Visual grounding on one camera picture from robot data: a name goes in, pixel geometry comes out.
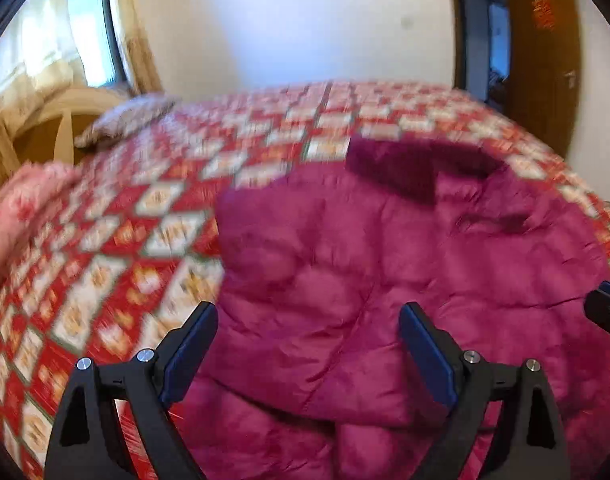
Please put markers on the magenta down jacket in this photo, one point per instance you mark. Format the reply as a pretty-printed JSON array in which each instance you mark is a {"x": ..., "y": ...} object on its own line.
[{"x": 335, "y": 260}]

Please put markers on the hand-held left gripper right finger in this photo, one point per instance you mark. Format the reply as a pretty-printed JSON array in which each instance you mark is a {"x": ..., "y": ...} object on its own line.
[{"x": 427, "y": 355}]

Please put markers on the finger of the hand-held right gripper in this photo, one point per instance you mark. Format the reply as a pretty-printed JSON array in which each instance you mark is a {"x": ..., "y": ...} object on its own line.
[{"x": 607, "y": 305}]

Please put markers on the striped pillow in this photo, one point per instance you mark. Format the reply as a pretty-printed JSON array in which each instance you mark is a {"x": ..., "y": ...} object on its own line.
[{"x": 125, "y": 120}]

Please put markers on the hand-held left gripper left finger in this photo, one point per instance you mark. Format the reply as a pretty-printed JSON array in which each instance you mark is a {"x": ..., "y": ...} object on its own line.
[{"x": 190, "y": 355}]

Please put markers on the red printed patchwork bedspread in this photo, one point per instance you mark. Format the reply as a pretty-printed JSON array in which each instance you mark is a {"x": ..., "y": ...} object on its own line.
[{"x": 135, "y": 220}]

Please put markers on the pink floral quilt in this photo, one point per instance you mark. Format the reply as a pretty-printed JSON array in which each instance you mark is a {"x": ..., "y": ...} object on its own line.
[{"x": 20, "y": 210}]

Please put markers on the red door decoration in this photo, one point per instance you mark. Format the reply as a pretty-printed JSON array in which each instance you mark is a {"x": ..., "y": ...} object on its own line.
[{"x": 543, "y": 12}]

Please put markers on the window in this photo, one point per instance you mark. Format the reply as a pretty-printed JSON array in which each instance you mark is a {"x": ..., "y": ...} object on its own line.
[{"x": 90, "y": 35}]

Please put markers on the brown wooden door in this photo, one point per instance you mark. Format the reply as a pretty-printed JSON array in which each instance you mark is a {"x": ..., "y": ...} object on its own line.
[{"x": 540, "y": 85}]

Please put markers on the dark door frame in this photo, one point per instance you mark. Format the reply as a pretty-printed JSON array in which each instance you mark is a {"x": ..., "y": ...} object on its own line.
[{"x": 472, "y": 35}]

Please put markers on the cream wooden headboard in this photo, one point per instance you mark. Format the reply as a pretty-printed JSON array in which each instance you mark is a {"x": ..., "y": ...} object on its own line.
[{"x": 45, "y": 130}]

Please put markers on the sheer white curtain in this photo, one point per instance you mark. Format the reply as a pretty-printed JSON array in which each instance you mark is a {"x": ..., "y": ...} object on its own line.
[{"x": 40, "y": 35}]

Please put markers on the beige patterned curtain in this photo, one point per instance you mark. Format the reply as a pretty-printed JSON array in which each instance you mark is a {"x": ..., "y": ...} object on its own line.
[{"x": 135, "y": 35}]

